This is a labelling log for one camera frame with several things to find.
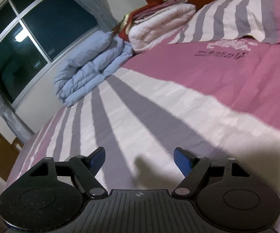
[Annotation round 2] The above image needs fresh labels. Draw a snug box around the wooden chair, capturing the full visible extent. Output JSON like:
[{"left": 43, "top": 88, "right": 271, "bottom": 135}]
[{"left": 11, "top": 137, "right": 24, "bottom": 150}]

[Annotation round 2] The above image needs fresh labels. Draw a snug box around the striped purple pink bedsheet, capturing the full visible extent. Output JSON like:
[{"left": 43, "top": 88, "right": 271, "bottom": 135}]
[{"left": 6, "top": 37, "right": 280, "bottom": 195}]

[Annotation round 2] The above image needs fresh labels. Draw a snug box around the folded light blue duvet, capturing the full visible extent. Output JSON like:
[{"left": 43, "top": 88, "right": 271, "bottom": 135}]
[{"left": 53, "top": 30, "right": 133, "bottom": 107}]

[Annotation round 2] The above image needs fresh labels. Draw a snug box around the grey curtain left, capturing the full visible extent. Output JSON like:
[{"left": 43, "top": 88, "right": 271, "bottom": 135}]
[{"left": 0, "top": 92, "right": 34, "bottom": 143}]

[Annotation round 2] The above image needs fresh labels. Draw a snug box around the folded pink white blanket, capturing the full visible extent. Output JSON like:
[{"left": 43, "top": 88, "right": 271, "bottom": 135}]
[{"left": 128, "top": 3, "right": 196, "bottom": 54}]

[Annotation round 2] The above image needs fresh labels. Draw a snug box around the striped pillow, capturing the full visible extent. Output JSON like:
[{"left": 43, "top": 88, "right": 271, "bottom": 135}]
[{"left": 171, "top": 0, "right": 280, "bottom": 44}]

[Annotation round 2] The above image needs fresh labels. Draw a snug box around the window with aluminium frame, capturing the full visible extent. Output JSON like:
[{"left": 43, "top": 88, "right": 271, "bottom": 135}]
[{"left": 0, "top": 0, "right": 98, "bottom": 107}]

